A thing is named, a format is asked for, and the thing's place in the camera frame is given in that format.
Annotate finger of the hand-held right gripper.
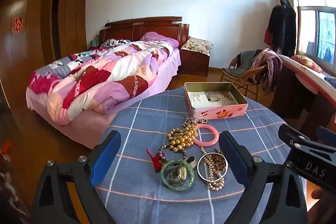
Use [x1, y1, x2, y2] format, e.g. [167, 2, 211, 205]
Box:
[278, 124, 336, 161]
[316, 126, 336, 144]

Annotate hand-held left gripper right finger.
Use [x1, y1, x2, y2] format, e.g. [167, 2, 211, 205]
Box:
[219, 131, 309, 224]

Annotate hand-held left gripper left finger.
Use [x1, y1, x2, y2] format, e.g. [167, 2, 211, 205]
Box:
[31, 130, 122, 224]

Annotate brown wooden bead bracelet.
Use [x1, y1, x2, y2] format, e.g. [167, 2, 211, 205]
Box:
[201, 148, 229, 174]

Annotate pink bangle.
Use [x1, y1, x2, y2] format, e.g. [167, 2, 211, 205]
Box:
[192, 124, 219, 147]

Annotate beige pearl necklace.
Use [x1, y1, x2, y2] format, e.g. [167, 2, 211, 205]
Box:
[206, 158, 226, 191]

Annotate thin silver bangle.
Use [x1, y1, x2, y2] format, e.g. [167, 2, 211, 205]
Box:
[197, 152, 229, 182]

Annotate pink metal tin box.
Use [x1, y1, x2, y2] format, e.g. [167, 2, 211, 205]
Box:
[183, 82, 249, 121]

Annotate red knot tassel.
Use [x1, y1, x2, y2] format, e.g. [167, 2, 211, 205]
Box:
[146, 148, 164, 172]

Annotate silver metal trinket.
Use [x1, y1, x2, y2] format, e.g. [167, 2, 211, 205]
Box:
[168, 156, 196, 184]

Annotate green jade bangle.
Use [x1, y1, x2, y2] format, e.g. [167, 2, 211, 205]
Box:
[161, 160, 195, 186]

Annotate person's right hand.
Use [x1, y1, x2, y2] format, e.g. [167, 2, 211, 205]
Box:
[311, 187, 334, 205]

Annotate wooden bed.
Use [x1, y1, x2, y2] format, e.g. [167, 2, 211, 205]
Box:
[26, 17, 189, 149]

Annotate dark wooden desk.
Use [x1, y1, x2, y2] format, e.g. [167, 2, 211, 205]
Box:
[270, 55, 336, 140]

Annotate blue cloth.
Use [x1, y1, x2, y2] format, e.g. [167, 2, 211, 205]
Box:
[323, 76, 336, 89]

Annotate blue plaid tablecloth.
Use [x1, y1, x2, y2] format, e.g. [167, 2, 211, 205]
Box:
[94, 86, 310, 224]

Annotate red and white mat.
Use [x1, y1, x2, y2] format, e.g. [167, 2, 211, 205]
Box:
[278, 54, 336, 104]

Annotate printed paper sheet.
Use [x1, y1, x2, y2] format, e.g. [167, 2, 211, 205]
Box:
[188, 91, 240, 104]

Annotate floral cushion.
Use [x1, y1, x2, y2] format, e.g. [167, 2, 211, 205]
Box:
[290, 55, 324, 73]

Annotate wicker chair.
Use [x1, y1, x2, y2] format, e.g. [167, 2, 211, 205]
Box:
[220, 50, 271, 101]

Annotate pink purple scarf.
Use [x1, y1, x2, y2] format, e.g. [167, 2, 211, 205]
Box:
[249, 48, 283, 94]

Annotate pink patchwork quilt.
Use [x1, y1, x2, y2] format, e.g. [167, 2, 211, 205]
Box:
[28, 39, 174, 126]

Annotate grey garment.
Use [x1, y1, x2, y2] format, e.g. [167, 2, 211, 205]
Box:
[223, 49, 263, 76]

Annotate red patterned cloth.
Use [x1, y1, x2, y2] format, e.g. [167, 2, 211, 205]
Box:
[0, 139, 29, 224]

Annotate wooden nightstand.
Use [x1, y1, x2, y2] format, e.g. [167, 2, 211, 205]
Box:
[179, 49, 210, 77]

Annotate window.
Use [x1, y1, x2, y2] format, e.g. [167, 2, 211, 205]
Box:
[295, 0, 336, 69]

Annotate hanging dark coats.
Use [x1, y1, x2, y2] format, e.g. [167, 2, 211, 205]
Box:
[264, 0, 297, 56]

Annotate black and white pillow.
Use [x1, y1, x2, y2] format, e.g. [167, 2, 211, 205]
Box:
[101, 39, 132, 48]

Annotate floral pillow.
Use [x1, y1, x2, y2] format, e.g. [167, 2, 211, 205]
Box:
[181, 36, 213, 56]

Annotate purple pillow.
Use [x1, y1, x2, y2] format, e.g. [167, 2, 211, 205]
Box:
[140, 31, 180, 48]

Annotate wooden wardrobe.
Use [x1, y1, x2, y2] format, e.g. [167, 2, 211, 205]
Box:
[0, 0, 88, 109]

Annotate red paper decoration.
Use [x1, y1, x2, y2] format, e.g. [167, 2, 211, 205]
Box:
[11, 17, 25, 35]

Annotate dark bead bracelet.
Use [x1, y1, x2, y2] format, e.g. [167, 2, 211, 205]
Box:
[157, 143, 188, 161]

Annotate silver bead necklace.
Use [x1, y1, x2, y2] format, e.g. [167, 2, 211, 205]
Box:
[183, 115, 198, 128]

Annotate gold pearl necklace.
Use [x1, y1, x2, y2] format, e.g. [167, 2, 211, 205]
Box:
[167, 126, 198, 152]

